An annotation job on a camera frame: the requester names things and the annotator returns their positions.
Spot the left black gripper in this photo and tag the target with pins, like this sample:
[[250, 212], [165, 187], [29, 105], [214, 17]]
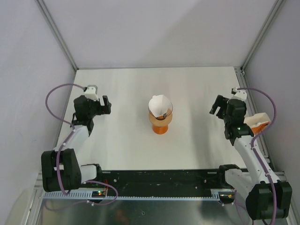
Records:
[[102, 109]]

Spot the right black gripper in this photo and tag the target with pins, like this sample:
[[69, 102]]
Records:
[[219, 102]]

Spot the white paper coffee filter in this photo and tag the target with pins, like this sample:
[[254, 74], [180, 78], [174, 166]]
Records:
[[160, 98]]

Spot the orange glass flask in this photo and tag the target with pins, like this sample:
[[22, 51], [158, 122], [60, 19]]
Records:
[[159, 130]]

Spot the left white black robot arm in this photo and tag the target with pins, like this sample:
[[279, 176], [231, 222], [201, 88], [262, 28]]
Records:
[[60, 165]]

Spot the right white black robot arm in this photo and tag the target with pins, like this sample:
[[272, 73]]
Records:
[[265, 195]]

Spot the white orange box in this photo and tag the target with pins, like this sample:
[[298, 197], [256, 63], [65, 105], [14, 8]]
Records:
[[258, 122]]

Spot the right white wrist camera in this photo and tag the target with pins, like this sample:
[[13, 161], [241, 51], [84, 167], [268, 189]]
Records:
[[238, 94]]

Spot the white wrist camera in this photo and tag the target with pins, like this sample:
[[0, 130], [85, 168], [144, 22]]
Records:
[[90, 92], [238, 94]]

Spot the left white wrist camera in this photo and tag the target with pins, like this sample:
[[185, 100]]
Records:
[[90, 92]]

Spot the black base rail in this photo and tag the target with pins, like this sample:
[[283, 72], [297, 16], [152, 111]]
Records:
[[165, 183]]

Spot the grey slotted cable duct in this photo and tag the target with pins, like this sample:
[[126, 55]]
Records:
[[100, 195]]

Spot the right aluminium frame post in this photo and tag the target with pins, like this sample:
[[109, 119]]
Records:
[[276, 8]]

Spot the aluminium frame post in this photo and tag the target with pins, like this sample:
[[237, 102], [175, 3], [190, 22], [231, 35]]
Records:
[[276, 8], [56, 33]]

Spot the left aluminium frame post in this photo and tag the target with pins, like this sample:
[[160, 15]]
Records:
[[56, 33]]

